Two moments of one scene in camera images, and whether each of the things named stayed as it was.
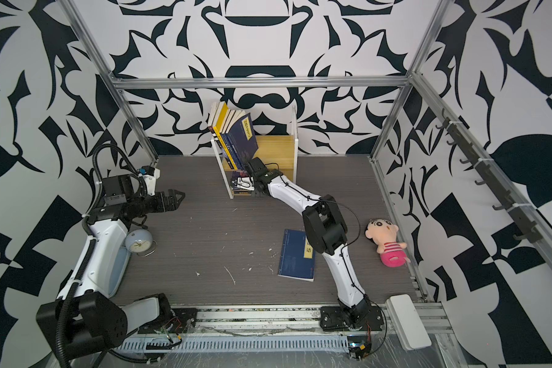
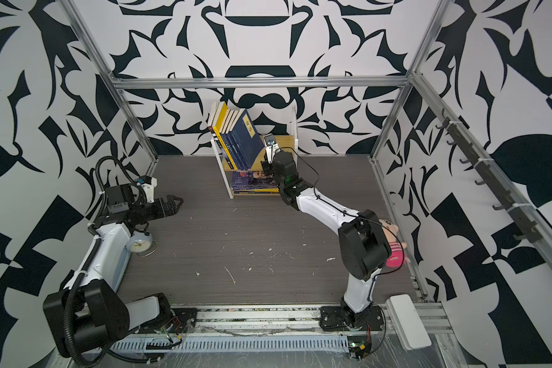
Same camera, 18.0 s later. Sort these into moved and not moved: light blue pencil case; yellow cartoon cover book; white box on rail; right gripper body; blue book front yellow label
Moved: right gripper body
Not moved: blue book front yellow label; yellow cartoon cover book; white box on rail; light blue pencil case
